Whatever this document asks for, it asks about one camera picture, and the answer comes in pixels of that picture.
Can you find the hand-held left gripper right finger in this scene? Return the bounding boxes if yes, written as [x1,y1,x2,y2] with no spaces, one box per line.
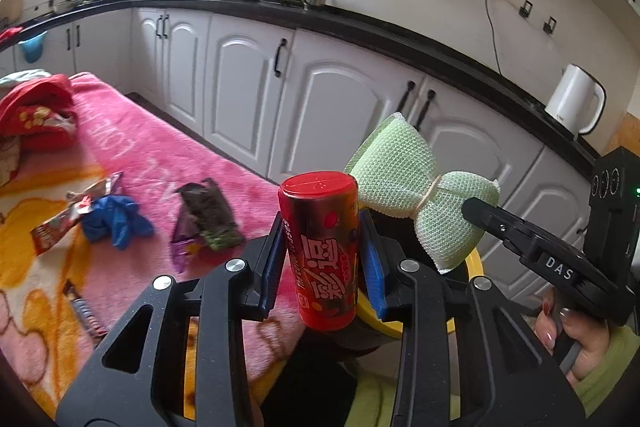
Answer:
[356,209,587,427]

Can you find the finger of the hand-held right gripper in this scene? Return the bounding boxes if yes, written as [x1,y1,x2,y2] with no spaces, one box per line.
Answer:
[461,197,539,259]

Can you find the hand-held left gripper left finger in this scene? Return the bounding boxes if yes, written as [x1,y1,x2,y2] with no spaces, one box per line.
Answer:
[54,209,286,427]

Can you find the yellow-rimmed black trash can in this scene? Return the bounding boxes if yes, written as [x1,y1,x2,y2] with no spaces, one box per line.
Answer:
[320,252,483,353]

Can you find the red snack can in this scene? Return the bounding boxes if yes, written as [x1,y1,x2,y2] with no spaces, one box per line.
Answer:
[277,172,361,333]

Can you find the purple snack wrapper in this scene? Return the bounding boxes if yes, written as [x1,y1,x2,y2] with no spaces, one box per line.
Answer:
[171,178,242,273]

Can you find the green mesh sponge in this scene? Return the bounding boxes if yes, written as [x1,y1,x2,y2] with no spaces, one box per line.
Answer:
[344,112,501,275]

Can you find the dark brown snack bar wrapper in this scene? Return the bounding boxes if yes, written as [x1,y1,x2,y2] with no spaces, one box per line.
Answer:
[62,282,109,349]

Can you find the person's right forearm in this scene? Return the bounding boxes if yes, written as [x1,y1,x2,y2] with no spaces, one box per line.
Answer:
[572,322,640,418]

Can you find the person's right hand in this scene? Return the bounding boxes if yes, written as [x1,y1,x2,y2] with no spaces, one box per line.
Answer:
[532,294,613,388]

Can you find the small green wrapper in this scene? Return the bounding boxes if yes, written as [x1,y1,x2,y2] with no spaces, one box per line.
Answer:
[202,229,244,254]

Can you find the person's black clothing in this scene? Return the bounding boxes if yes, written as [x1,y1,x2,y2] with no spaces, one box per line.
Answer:
[260,347,361,427]

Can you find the white electric kettle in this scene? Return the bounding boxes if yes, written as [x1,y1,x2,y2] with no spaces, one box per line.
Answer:
[544,63,607,136]

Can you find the blue disposable glove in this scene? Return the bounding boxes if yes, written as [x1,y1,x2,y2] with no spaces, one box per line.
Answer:
[81,194,154,251]

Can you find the printed pink blanket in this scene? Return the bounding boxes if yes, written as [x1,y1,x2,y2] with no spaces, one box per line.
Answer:
[0,72,311,418]

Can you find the white base cabinets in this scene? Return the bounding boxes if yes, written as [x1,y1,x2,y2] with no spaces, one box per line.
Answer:
[0,4,596,288]

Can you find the red and silver snack wrapper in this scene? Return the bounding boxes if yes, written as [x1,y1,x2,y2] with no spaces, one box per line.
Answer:
[30,172,124,256]

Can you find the red printed cloth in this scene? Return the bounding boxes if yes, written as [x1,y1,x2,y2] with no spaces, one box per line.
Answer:
[0,74,80,188]

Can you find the light green garment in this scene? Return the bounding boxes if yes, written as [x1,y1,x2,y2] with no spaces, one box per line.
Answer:
[0,68,51,88]

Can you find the blue basin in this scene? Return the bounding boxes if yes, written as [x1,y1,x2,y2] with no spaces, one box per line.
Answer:
[19,29,48,62]

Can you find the black power cable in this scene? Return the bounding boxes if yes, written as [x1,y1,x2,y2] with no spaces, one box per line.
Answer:
[484,0,504,75]

